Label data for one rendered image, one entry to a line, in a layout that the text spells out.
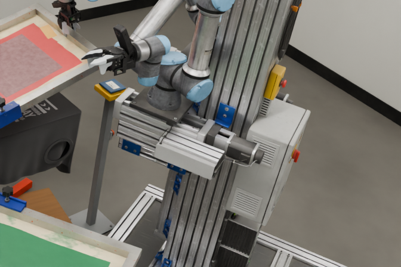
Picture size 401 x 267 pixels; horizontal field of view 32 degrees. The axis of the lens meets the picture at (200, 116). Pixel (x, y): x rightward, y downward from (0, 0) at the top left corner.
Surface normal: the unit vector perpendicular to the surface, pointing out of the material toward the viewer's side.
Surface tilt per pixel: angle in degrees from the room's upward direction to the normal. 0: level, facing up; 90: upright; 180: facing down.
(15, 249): 0
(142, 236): 0
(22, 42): 16
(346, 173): 0
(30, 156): 96
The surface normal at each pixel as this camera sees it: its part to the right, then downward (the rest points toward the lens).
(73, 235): -0.26, 0.48
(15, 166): 0.68, 0.58
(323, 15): -0.70, 0.26
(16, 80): 0.00, -0.71
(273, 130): 0.20, -0.82
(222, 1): 0.71, 0.40
